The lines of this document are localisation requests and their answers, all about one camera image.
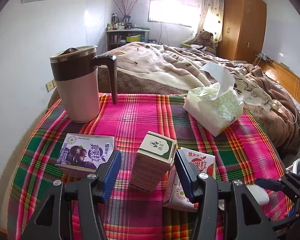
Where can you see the red apple drink carton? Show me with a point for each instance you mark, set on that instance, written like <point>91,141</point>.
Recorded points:
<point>182,190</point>

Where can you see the floral curtain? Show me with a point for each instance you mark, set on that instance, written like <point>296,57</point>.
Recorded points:
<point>211,18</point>

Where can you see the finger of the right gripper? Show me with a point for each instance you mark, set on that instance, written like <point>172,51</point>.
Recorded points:
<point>269,184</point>

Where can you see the pink brown thermos mug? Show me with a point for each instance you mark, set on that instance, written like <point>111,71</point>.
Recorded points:
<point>75,71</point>

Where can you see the brown patterned blanket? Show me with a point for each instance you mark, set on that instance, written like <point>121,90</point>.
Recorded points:
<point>145,68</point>

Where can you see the wooden wardrobe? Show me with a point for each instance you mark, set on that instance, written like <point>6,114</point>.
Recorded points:
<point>244,26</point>

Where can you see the wooden headboard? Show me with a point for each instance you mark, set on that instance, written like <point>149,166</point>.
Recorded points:
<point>282,75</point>

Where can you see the vase with purple branches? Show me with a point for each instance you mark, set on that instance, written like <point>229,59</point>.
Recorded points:
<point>126,7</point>

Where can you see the grey shelf with bottles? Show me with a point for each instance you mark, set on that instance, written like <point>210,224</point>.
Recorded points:
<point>120,37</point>

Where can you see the brown teddy bear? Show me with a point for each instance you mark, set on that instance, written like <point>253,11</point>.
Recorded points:
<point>206,41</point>

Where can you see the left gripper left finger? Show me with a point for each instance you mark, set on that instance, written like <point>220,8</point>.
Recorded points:
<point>107,176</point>

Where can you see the purple grape drink carton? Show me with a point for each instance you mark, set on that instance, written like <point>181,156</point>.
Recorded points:
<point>82,154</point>

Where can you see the beige green box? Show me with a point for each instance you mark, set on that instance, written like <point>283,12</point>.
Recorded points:
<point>153,160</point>

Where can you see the yellow tissue pack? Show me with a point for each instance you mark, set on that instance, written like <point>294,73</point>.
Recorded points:
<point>215,106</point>

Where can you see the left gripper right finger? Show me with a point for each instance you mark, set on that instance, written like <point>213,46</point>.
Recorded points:
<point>187,173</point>

